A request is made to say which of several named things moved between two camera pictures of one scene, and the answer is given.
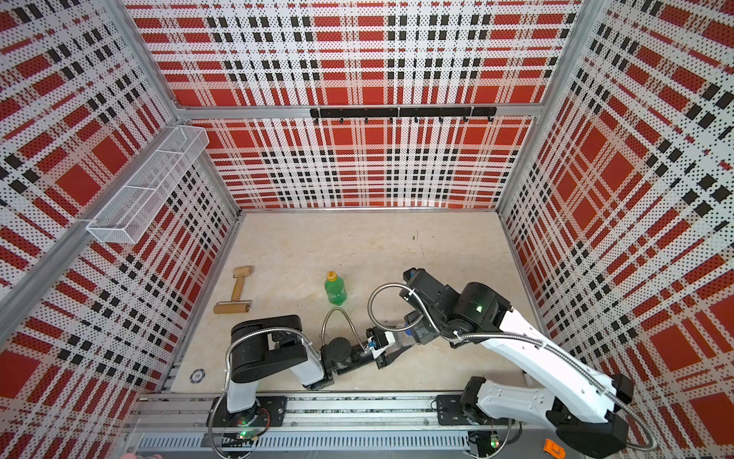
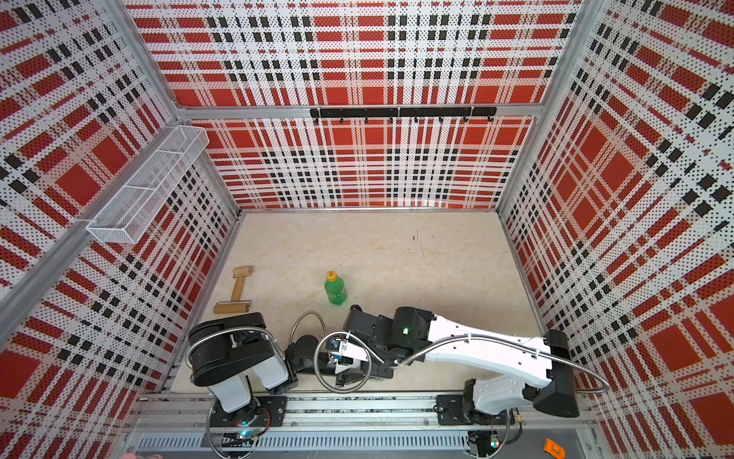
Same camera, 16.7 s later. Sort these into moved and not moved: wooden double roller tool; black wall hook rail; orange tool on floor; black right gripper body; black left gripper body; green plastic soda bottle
Moved: black left gripper body; black right gripper body
Not moved: black wall hook rail; green plastic soda bottle; orange tool on floor; wooden double roller tool
